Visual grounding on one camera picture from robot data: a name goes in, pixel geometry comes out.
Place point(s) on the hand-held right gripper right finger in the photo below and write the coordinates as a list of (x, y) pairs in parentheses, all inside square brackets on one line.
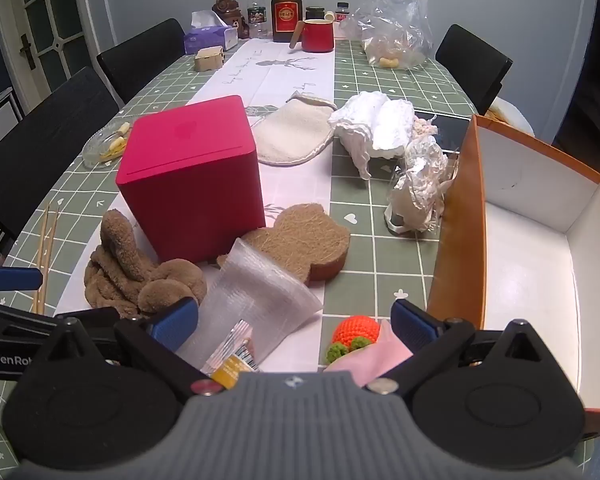
[(412, 324)]

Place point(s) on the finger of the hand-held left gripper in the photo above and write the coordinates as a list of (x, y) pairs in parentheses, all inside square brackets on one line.
[(15, 278)]

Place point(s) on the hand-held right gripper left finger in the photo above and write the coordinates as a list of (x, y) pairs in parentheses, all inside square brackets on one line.
[(172, 320)]

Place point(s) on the pink cloth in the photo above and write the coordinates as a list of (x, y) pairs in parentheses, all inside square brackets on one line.
[(380, 360)]

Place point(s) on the orange crochet toy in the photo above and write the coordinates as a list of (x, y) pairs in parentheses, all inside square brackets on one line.
[(355, 330)]

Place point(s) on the orange cardboard box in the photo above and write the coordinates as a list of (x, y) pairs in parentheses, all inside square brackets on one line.
[(520, 260)]

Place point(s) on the brown bear-shaped fibre sponge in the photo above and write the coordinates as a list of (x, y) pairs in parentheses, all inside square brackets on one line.
[(300, 235)]

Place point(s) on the wooden chopsticks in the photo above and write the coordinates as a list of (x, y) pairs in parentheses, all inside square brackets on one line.
[(51, 255)]

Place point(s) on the green checkered tablecloth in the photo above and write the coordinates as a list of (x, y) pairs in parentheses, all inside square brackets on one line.
[(380, 260)]

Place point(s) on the brown plush toy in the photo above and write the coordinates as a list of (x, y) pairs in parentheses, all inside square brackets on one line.
[(125, 260)]

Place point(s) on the yellow printed packet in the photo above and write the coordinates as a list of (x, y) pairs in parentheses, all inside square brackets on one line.
[(232, 367)]

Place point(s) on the clear bubble wrap bag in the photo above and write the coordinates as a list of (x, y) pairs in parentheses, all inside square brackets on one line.
[(250, 290)]

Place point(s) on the black chair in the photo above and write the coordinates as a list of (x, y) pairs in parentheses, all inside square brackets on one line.
[(140, 57), (45, 150), (472, 65)]

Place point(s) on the crumpled silver foil bag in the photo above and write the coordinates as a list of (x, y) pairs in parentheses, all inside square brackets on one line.
[(420, 185)]

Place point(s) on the red square box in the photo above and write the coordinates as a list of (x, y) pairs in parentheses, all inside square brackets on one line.
[(190, 180)]

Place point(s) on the glass dish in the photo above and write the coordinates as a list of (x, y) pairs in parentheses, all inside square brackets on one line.
[(100, 152)]

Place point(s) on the white tablet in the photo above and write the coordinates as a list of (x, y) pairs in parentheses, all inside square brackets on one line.
[(450, 132)]

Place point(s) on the beige lace cloth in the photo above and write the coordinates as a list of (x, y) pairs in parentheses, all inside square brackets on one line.
[(424, 127)]

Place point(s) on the white cloth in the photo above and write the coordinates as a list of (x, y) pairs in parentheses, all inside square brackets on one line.
[(380, 120)]

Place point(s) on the cream bath mitt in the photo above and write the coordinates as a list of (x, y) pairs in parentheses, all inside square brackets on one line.
[(295, 130)]

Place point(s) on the glass-paned door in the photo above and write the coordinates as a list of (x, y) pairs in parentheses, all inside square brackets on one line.
[(45, 10)]

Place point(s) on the purple tissue box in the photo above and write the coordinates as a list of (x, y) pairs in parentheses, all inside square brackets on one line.
[(207, 37)]

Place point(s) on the clear plastic bag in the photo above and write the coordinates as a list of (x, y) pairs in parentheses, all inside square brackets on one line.
[(395, 30)]

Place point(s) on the red mug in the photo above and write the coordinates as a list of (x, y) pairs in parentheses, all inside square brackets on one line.
[(317, 35)]

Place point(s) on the brown bear figurine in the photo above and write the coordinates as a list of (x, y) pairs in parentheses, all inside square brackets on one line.
[(230, 12)]

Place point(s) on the small black-capped bottle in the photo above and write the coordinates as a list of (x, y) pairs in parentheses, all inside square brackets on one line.
[(343, 15)]

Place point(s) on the clear plastic water bottle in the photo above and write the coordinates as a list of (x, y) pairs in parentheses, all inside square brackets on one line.
[(256, 12)]

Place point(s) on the dark glass jar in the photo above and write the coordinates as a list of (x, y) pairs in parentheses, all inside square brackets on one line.
[(314, 12)]

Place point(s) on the brown liquor bottle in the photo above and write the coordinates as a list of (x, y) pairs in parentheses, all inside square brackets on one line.
[(285, 12)]

